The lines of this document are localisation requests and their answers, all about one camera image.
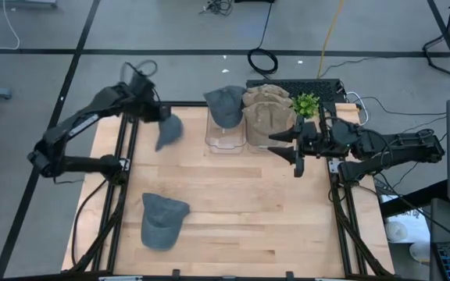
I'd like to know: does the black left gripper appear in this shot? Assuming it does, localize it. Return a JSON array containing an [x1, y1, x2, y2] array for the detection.
[[129, 71, 173, 123]]

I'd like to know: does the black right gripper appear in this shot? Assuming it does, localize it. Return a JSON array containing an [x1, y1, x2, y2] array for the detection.
[[266, 119, 334, 179]]

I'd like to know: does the beige baseball cap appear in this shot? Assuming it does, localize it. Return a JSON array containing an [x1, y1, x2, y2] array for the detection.
[[247, 84, 291, 98], [243, 101, 298, 148], [241, 92, 295, 108]]

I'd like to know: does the grey denim baseball cap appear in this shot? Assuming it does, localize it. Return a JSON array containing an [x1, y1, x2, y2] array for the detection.
[[141, 192, 191, 251], [154, 113, 185, 153], [203, 85, 248, 130]]

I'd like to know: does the green artificial plant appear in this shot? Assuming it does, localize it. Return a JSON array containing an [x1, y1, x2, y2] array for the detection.
[[290, 92, 322, 119]]

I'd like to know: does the white looped cable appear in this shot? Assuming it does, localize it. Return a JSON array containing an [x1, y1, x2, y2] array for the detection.
[[345, 91, 370, 126]]

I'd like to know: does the black power cable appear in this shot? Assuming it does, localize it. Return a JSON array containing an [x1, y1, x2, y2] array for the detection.
[[247, 0, 280, 76]]

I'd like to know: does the yellow hanging cable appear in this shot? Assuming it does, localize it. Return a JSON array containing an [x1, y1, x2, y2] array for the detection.
[[316, 0, 346, 79]]

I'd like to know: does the black cable bundle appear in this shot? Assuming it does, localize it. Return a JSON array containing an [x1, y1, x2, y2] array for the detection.
[[199, 0, 234, 16]]

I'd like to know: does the black aluminium frame rail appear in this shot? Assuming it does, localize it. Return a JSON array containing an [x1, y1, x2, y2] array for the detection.
[[91, 112, 129, 274], [318, 103, 353, 276], [340, 181, 369, 276], [105, 105, 139, 274]]

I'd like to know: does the black arm base cable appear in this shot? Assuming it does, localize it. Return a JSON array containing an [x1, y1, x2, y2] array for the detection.
[[70, 177, 111, 269]]

